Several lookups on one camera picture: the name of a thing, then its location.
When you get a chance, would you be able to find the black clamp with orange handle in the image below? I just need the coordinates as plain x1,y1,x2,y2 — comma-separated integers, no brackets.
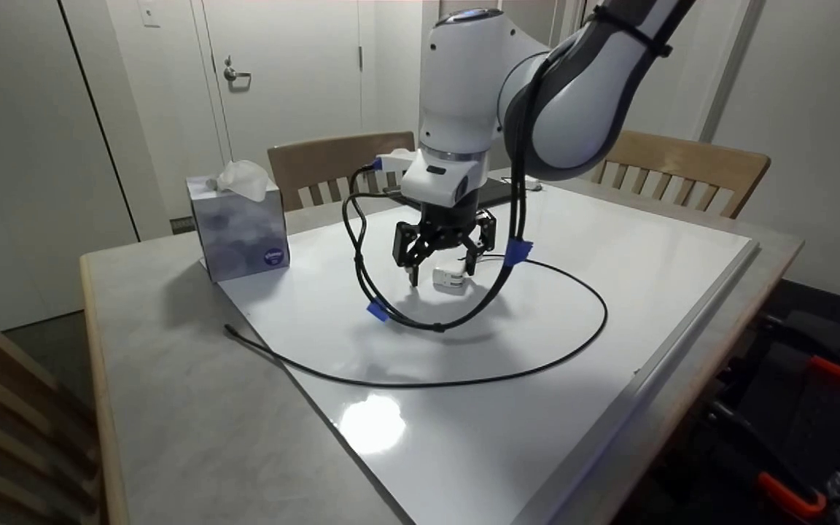
708,393,832,525

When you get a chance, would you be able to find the white whiteboard sheet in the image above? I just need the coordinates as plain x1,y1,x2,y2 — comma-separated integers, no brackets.
212,179,763,525

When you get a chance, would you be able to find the black cable with white plug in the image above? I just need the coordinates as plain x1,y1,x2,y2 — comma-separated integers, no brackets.
221,254,611,391

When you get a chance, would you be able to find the purple grey tissue box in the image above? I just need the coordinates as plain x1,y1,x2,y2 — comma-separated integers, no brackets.
184,158,291,285

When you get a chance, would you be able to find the black robot cable blue tape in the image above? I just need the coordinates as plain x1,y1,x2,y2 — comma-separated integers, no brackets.
340,158,540,335

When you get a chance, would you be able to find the red handled clamp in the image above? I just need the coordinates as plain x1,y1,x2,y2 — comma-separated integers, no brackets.
763,339,840,384

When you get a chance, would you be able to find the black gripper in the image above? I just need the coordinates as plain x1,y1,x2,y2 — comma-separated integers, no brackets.
391,198,498,288

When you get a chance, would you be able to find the silver door lever handle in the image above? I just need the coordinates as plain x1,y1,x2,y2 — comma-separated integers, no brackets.
219,55,256,97

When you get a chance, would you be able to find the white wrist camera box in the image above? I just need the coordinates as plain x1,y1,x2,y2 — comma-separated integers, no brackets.
372,146,486,209

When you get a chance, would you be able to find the light wooden slat-back chair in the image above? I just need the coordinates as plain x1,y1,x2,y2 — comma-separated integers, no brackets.
584,129,773,222
266,129,420,216
0,298,104,525

